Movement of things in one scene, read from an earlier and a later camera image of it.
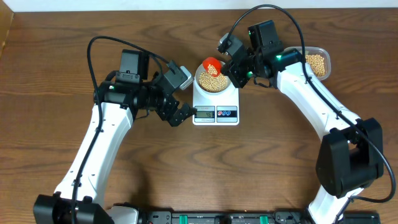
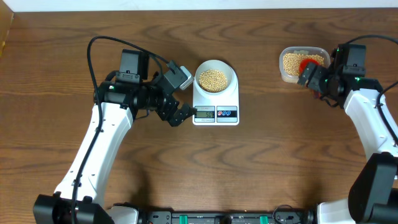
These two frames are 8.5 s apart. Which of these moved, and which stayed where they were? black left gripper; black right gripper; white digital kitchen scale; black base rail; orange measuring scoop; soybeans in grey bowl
Moved: black right gripper; orange measuring scoop
Stayed: white digital kitchen scale; soybeans in grey bowl; black left gripper; black base rail
